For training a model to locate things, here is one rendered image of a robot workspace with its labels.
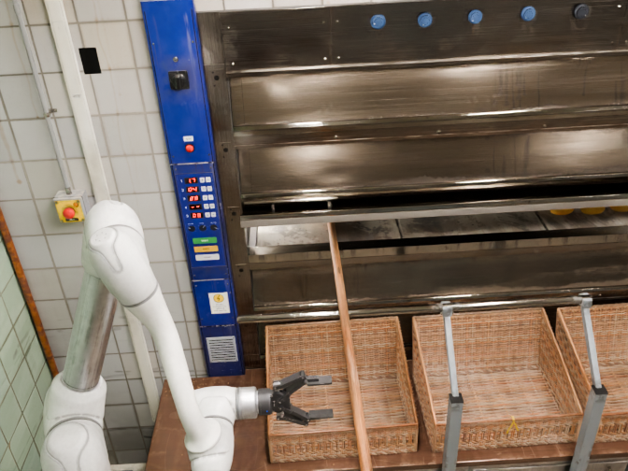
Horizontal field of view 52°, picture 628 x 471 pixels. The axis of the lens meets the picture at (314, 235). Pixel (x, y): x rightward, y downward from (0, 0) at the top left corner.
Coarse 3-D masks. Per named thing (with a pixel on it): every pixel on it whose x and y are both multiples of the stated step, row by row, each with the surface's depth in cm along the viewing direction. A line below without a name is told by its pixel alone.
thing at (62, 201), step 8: (64, 192) 231; (72, 192) 231; (80, 192) 230; (56, 200) 227; (64, 200) 227; (72, 200) 227; (80, 200) 227; (88, 200) 234; (56, 208) 228; (64, 208) 228; (72, 208) 228; (80, 208) 229; (88, 208) 234; (80, 216) 230
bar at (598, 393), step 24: (288, 312) 221; (312, 312) 221; (336, 312) 220; (360, 312) 220; (384, 312) 220; (408, 312) 221; (456, 384) 216; (600, 384) 216; (456, 408) 215; (600, 408) 217; (456, 432) 221; (456, 456) 228; (576, 456) 233
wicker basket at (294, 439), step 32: (352, 320) 266; (384, 320) 267; (288, 352) 269; (320, 352) 270; (384, 352) 271; (384, 384) 270; (352, 416) 256; (384, 416) 256; (416, 416) 236; (288, 448) 237; (320, 448) 238; (352, 448) 239; (384, 448) 240; (416, 448) 241
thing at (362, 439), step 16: (336, 240) 252; (336, 256) 242; (336, 272) 234; (336, 288) 227; (352, 352) 199; (352, 368) 193; (352, 384) 188; (352, 400) 183; (368, 448) 169; (368, 464) 164
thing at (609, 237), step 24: (384, 240) 255; (408, 240) 254; (432, 240) 254; (456, 240) 253; (480, 240) 252; (504, 240) 252; (528, 240) 252; (552, 240) 252; (576, 240) 253; (600, 240) 253; (624, 240) 254
